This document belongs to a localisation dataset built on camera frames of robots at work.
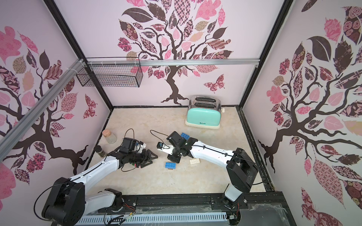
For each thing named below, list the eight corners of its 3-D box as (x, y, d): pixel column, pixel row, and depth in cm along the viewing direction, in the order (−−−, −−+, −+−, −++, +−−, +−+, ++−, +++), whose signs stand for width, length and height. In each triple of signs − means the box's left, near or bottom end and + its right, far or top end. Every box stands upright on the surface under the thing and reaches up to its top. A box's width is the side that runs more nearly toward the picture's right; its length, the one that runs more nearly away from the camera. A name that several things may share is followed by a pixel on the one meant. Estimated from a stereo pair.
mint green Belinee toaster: (185, 128, 108) (185, 113, 94) (185, 111, 120) (185, 95, 106) (218, 129, 108) (223, 113, 94) (215, 111, 120) (219, 95, 107)
